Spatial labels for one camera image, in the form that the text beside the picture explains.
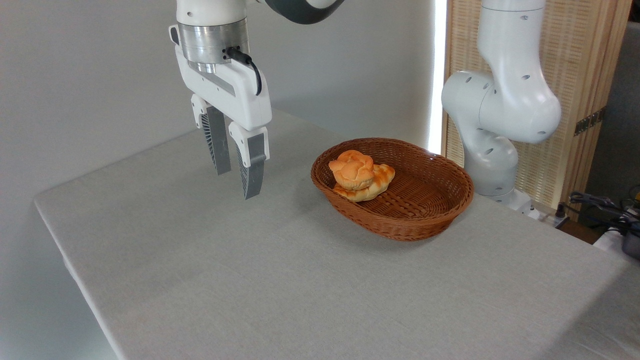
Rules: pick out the wooden bamboo folding screen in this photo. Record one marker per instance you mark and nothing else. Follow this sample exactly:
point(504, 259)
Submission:
point(580, 55)

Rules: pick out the dark grey partition panel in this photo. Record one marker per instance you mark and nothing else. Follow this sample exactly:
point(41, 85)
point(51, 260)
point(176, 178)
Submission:
point(617, 125)

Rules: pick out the brown woven wicker basket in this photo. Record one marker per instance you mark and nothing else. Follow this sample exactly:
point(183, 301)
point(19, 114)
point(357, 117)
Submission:
point(425, 210)

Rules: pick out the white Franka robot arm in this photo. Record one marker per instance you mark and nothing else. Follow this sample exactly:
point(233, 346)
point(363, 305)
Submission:
point(510, 100)

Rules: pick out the grey tablecloth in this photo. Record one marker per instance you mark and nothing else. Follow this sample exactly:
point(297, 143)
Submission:
point(250, 280)

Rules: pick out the round orange bread roll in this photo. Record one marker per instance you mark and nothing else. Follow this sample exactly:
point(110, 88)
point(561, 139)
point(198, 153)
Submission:
point(352, 170)

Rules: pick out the black screen hinge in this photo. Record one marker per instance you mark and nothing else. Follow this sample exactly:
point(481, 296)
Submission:
point(590, 121)

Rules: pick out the white power strip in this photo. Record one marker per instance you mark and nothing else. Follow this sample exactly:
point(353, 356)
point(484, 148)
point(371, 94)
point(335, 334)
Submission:
point(552, 217)

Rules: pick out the braided golden bread loaf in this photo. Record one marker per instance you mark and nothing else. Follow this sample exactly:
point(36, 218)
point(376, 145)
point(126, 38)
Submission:
point(381, 179)

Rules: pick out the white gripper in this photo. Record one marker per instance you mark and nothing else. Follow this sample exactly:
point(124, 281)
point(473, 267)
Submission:
point(235, 95)

